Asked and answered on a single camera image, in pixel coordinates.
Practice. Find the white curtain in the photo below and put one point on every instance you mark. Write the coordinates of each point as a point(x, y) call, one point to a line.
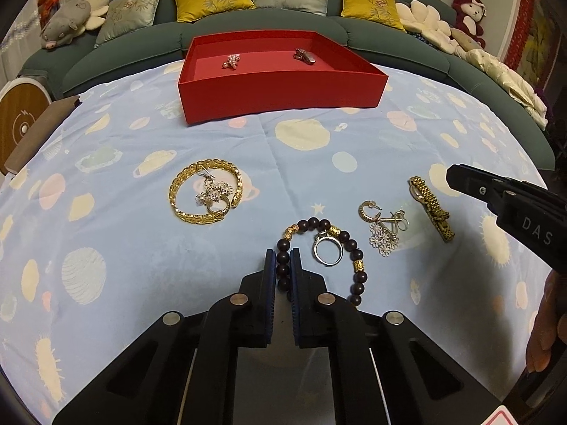
point(17, 35)

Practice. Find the person's right hand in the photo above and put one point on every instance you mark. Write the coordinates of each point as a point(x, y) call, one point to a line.
point(549, 327)

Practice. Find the gold wristwatch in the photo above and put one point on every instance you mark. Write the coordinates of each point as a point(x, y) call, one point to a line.
point(432, 206)

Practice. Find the white flower cushion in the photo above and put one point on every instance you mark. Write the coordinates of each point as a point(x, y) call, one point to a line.
point(429, 24)

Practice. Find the red cardboard box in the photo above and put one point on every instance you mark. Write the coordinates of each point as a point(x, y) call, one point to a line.
point(274, 84)

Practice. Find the round white wooden side table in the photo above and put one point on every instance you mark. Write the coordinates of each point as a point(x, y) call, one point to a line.
point(22, 110)

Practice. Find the green sofa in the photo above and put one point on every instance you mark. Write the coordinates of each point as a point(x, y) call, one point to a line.
point(133, 59)

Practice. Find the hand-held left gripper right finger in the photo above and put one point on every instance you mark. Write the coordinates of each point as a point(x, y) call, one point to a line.
point(296, 314)

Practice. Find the gold hoop earring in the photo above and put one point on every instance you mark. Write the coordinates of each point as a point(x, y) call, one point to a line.
point(365, 214)

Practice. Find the cream quilted blanket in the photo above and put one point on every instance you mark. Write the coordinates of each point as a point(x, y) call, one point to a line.
point(509, 79)

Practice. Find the red hanging wall decoration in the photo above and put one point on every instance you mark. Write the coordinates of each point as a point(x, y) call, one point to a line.
point(522, 22)

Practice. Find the red bow tieback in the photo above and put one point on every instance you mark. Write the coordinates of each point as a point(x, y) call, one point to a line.
point(48, 2)

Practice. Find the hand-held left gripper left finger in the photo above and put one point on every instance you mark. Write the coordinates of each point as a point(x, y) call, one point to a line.
point(269, 301)

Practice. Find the brown notebook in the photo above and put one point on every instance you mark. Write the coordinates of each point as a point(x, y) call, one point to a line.
point(40, 133)

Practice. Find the red plush monkey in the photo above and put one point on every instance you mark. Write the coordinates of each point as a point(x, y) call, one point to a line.
point(469, 11)

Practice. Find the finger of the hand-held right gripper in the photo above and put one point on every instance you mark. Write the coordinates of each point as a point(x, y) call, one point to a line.
point(469, 183)

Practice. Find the grey plush pig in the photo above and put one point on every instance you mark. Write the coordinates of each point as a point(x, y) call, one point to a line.
point(64, 22)

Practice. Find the silver crystal earring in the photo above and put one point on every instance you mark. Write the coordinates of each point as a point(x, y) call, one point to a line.
point(212, 192)

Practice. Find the silver flower earring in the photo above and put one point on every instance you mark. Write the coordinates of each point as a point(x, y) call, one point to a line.
point(384, 239)

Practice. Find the silver hair clip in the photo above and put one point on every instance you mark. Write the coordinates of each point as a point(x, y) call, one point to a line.
point(305, 55)

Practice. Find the blue planet-print tablecloth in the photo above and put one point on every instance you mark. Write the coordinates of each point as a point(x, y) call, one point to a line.
point(133, 274)

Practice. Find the tan small pillow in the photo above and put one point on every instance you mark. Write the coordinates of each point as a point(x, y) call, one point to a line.
point(465, 40)

